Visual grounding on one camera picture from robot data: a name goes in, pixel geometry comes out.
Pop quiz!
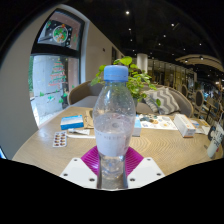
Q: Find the grey curved sofa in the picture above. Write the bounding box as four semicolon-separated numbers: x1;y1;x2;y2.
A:
67;79;194;118

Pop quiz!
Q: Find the group of ceiling lights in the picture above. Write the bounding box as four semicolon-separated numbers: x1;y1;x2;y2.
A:
124;9;224;64

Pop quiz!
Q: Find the clear blue-capped water bottle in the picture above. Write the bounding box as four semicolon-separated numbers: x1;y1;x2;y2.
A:
92;64;137;190

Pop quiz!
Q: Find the white plastic packet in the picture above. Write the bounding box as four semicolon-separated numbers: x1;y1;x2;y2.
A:
66;128;96;140

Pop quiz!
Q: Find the blue and white flat box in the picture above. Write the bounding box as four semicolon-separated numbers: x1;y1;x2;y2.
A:
59;114;85;131

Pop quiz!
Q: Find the green potted plant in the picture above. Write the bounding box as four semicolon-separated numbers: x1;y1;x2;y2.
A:
90;55;162;108

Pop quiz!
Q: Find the white rectangular box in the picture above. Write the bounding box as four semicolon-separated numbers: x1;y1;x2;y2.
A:
173;113;197;138

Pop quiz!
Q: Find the pill blister pack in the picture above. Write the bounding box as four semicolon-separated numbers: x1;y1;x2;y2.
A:
52;130;68;148

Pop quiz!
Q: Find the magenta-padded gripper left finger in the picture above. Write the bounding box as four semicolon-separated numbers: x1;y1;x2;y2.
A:
59;145;101;190

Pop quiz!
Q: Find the group of dining chairs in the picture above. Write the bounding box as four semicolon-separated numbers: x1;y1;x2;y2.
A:
179;83;224;128

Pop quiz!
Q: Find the small light blue box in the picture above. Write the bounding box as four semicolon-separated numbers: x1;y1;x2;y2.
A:
132;114;142;138

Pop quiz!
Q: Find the grey white chevron cushion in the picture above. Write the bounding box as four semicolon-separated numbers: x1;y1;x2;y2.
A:
143;87;181;115

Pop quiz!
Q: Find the brown paper card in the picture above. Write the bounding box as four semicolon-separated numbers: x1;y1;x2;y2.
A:
83;109;96;129

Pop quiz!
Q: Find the window with holiday stickers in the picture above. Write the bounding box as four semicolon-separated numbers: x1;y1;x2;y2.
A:
29;9;86;126

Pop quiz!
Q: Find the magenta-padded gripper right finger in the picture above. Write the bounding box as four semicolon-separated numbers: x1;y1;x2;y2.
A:
125;146;166;190

